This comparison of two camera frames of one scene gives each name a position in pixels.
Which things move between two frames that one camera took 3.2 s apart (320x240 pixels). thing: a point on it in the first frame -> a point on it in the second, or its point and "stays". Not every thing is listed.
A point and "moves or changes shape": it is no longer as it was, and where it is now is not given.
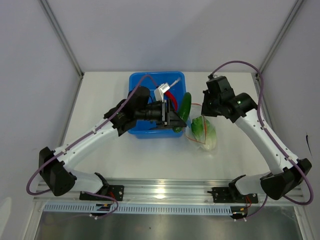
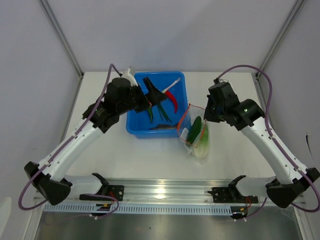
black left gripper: (169, 117) -> (156, 97)
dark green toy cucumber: (184, 108) -> (194, 130)
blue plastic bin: (176, 81) stays
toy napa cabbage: (204, 133) -> (201, 150)
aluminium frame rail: (198, 190) stays
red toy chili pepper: (168, 93) stays
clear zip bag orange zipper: (202, 133) moves or changes shape
